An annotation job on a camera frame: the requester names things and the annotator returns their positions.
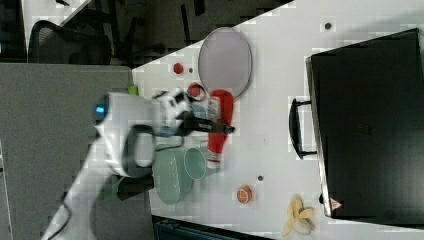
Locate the blue bowl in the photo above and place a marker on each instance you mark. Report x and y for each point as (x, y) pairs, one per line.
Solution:
(199, 111)

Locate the black toaster oven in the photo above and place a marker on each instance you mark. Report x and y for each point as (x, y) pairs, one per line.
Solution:
(367, 104)

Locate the black office chair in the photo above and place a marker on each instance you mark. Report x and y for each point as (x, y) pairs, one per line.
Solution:
(52, 44)

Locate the dark blue crate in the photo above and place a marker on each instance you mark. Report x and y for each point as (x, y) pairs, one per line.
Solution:
(169, 229)

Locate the green perforated colander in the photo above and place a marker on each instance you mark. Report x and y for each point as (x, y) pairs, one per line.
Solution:
(171, 181)

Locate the red ketchup bottle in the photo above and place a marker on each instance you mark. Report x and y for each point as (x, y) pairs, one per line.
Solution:
(220, 112)

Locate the green metal cup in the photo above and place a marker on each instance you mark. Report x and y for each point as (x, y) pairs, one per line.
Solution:
(195, 163)

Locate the orange slice toy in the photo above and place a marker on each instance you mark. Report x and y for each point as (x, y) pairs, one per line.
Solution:
(244, 194)

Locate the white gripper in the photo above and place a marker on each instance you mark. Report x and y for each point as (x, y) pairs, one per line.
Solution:
(177, 116)

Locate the small red tomato toy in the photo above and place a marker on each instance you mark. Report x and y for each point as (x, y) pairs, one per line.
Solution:
(178, 68)

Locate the green bottle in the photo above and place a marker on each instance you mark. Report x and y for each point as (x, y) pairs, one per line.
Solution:
(133, 90)

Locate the peeled banana toy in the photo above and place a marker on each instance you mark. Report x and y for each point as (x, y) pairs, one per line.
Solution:
(298, 218)

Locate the red strawberry toy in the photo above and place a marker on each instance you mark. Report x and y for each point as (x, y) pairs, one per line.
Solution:
(196, 92)

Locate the grey round plate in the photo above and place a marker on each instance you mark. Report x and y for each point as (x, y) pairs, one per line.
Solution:
(225, 61)

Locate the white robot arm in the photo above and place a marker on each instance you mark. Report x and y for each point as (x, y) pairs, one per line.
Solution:
(128, 127)

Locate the grey partition panel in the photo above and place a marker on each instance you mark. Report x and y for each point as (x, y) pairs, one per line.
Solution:
(46, 129)

